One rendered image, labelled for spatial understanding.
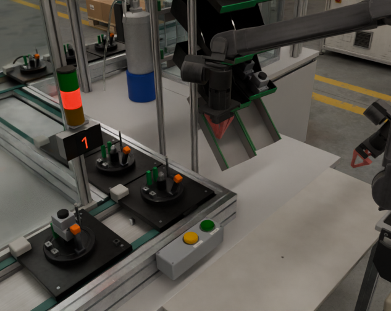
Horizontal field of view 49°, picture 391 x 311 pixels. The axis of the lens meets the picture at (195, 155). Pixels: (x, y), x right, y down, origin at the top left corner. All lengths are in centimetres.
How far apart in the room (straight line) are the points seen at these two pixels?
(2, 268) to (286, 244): 83
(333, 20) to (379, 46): 433
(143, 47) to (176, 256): 123
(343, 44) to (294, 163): 387
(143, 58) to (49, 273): 128
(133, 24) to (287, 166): 98
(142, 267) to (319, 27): 75
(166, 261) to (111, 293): 16
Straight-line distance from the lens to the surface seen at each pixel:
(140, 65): 218
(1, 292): 128
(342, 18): 102
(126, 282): 119
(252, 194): 157
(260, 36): 105
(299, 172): 171
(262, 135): 161
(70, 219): 118
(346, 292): 247
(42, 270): 122
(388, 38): 529
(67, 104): 119
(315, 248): 140
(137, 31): 213
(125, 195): 139
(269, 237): 140
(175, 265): 118
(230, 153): 149
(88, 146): 125
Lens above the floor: 181
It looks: 32 degrees down
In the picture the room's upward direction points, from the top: 1 degrees counter-clockwise
